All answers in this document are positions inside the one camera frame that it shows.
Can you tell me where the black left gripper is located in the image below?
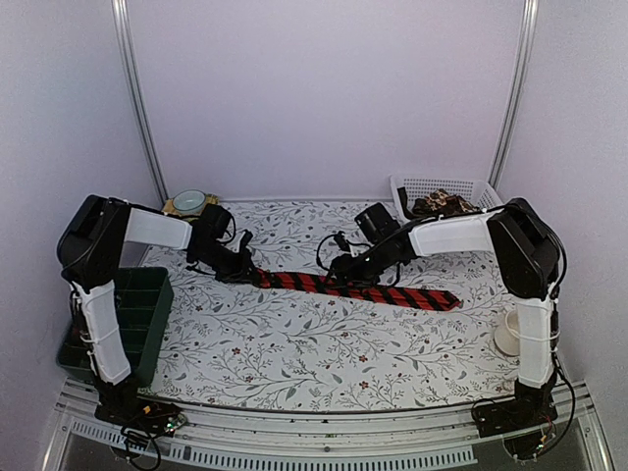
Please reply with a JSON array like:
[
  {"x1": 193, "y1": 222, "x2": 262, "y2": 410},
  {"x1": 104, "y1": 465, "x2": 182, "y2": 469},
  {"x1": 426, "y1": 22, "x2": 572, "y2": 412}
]
[{"x1": 192, "y1": 241, "x2": 261, "y2": 284}]

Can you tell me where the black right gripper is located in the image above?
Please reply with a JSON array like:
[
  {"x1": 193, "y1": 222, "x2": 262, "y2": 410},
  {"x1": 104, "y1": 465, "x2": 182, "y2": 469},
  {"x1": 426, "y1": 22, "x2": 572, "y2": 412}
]
[{"x1": 326, "y1": 239, "x2": 399, "y2": 288}]

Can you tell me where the red black striped tie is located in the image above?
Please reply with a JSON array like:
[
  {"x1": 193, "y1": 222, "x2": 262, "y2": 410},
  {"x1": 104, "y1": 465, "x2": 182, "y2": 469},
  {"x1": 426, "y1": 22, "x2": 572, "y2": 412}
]
[{"x1": 253, "y1": 270, "x2": 462, "y2": 312}]

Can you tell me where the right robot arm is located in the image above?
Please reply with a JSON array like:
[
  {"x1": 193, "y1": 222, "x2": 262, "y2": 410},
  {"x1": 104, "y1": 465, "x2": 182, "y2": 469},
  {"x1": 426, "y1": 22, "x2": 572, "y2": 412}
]
[{"x1": 327, "y1": 198, "x2": 566, "y2": 389}]

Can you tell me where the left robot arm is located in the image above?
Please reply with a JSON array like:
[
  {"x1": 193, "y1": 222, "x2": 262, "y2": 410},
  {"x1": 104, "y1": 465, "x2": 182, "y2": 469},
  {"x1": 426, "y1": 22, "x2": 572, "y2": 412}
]
[{"x1": 57, "y1": 194, "x2": 260, "y2": 387}]

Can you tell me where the light blue bowl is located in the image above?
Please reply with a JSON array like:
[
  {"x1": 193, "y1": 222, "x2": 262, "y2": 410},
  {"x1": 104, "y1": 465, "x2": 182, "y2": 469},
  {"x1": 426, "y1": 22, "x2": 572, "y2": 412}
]
[{"x1": 172, "y1": 189, "x2": 207, "y2": 215}]

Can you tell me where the yellow woven coaster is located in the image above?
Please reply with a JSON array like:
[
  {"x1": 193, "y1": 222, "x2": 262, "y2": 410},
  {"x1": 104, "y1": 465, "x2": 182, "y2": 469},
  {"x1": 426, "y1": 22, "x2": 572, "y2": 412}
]
[{"x1": 162, "y1": 193, "x2": 220, "y2": 218}]

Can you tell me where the brown patterned tie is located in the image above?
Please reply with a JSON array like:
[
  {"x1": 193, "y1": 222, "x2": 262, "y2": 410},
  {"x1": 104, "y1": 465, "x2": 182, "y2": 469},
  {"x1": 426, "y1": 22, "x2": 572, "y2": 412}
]
[{"x1": 410, "y1": 188, "x2": 479, "y2": 218}]

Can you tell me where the dark green divided organizer box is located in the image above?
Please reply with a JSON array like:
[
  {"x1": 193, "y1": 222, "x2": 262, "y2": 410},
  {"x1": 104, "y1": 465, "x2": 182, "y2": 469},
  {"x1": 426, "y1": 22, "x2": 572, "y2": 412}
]
[{"x1": 56, "y1": 267, "x2": 174, "y2": 388}]

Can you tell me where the floral patterned table mat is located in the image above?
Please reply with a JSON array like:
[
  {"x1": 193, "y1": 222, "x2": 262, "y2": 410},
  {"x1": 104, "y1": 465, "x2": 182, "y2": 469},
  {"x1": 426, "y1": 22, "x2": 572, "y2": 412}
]
[{"x1": 137, "y1": 199, "x2": 563, "y2": 412}]

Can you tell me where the white perforated plastic basket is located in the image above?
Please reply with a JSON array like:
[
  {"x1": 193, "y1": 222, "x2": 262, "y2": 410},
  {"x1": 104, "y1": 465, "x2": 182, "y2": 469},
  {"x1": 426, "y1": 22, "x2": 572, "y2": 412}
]
[{"x1": 390, "y1": 174, "x2": 502, "y2": 224}]

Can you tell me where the white ceramic mug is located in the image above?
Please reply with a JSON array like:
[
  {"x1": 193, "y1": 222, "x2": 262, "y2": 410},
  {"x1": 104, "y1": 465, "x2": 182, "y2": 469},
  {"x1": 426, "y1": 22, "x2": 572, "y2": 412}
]
[{"x1": 494, "y1": 309, "x2": 520, "y2": 357}]

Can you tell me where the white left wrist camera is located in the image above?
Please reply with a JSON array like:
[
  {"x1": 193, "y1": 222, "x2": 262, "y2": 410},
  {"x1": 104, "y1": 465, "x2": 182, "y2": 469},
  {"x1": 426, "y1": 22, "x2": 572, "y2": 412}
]
[{"x1": 238, "y1": 230, "x2": 253, "y2": 252}]

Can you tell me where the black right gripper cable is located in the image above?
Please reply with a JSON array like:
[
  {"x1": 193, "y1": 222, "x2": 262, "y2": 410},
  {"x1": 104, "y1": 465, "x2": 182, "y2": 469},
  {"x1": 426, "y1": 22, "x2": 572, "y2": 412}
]
[{"x1": 315, "y1": 233, "x2": 403, "y2": 290}]

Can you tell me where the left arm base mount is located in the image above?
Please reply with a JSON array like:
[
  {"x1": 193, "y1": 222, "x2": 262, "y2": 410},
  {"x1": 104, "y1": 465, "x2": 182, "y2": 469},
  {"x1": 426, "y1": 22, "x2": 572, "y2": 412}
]
[{"x1": 94, "y1": 380, "x2": 187, "y2": 462}]

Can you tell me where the slotted aluminium front rail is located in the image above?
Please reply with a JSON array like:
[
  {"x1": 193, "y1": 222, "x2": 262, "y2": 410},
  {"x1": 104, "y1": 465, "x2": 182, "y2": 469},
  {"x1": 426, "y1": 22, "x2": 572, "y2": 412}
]
[{"x1": 41, "y1": 395, "x2": 621, "y2": 470}]

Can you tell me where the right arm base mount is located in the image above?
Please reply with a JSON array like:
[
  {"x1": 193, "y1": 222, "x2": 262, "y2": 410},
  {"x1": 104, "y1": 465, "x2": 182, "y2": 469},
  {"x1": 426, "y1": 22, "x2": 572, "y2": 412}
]
[{"x1": 470, "y1": 377, "x2": 577, "y2": 462}]

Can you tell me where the left aluminium frame post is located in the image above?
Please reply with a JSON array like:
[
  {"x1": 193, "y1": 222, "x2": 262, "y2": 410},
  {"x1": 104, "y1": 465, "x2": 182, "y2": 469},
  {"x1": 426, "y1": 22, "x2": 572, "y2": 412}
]
[{"x1": 111, "y1": 0, "x2": 169, "y2": 204}]

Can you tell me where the aluminium frame post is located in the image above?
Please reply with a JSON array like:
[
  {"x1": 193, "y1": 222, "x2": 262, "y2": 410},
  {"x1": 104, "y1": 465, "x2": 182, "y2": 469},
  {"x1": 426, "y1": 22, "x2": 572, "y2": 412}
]
[
  {"x1": 489, "y1": 0, "x2": 539, "y2": 189},
  {"x1": 111, "y1": 0, "x2": 169, "y2": 204}
]

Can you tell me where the right aluminium frame post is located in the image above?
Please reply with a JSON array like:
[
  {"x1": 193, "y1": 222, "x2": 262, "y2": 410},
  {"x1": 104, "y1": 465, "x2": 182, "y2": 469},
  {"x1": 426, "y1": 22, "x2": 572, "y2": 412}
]
[{"x1": 489, "y1": 0, "x2": 539, "y2": 189}]

